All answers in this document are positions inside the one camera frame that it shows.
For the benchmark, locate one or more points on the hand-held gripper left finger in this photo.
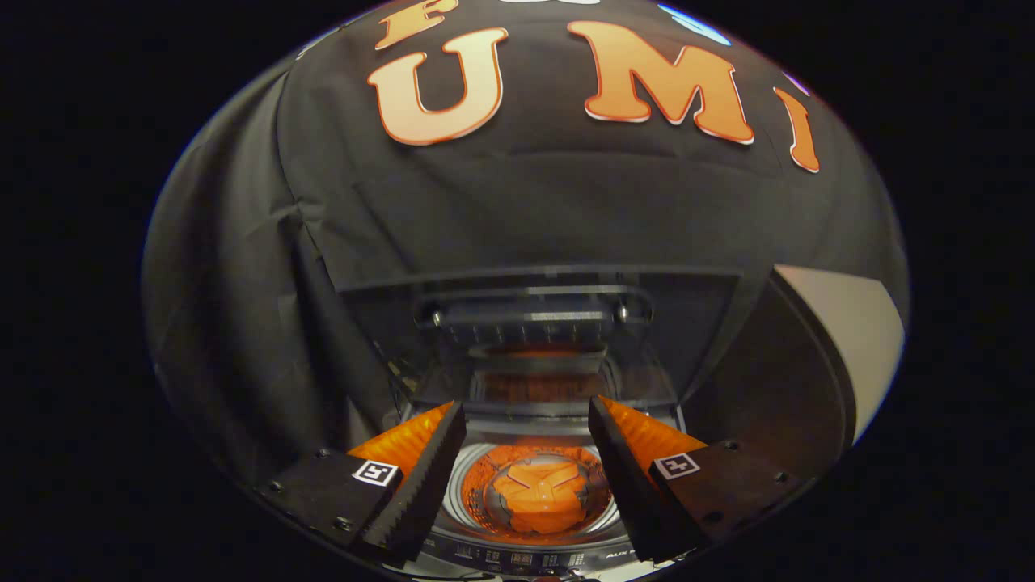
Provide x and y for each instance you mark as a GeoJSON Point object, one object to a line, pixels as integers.
{"type": "Point", "coordinates": [420, 485]}

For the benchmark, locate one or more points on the white flat panel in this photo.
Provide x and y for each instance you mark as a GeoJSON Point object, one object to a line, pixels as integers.
{"type": "Point", "coordinates": [857, 339]}

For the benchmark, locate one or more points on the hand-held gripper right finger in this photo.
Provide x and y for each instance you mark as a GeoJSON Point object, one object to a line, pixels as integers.
{"type": "Point", "coordinates": [627, 485]}

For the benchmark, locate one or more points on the washing machine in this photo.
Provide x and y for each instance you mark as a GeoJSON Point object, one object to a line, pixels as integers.
{"type": "Point", "coordinates": [534, 558]}

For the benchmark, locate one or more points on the yellow polo shirt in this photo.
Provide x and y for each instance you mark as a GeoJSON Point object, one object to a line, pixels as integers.
{"type": "Point", "coordinates": [542, 501]}

